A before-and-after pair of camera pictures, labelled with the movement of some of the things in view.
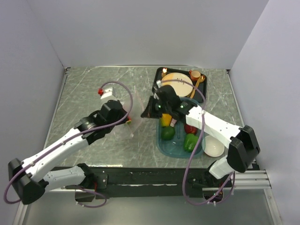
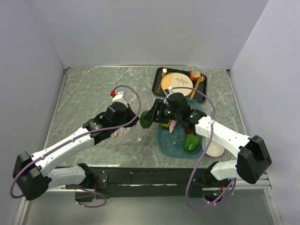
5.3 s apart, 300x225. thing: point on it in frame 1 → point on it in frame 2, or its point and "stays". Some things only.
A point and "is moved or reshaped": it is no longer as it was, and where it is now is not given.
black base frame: (110, 182) stays
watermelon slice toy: (129, 121) is moved or reshaped
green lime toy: (168, 132) → (145, 123)
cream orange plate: (182, 89) stays
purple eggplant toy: (173, 122) stays
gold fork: (164, 71) stays
